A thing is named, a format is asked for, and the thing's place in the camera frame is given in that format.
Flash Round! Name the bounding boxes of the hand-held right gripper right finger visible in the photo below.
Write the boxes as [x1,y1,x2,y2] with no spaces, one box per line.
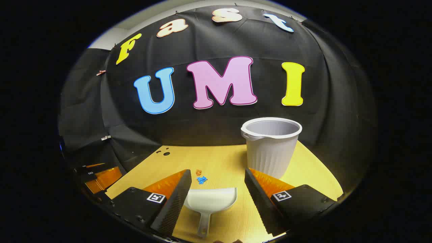
[245,168,338,237]

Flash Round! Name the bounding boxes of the white plastic dustpan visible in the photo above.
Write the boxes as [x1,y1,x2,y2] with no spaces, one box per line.
[184,188,238,238]

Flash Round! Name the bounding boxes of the wooden desktop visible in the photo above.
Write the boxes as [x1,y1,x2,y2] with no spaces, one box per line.
[105,141,344,243]

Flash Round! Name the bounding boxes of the black backdrop cloth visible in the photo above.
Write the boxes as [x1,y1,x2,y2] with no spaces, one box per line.
[57,5,377,203]

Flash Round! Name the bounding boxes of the white ribbed garbage bin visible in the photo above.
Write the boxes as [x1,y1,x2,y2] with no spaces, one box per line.
[241,117,302,179]

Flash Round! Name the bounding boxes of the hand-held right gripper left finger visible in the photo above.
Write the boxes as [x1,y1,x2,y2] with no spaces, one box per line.
[102,169,192,238]

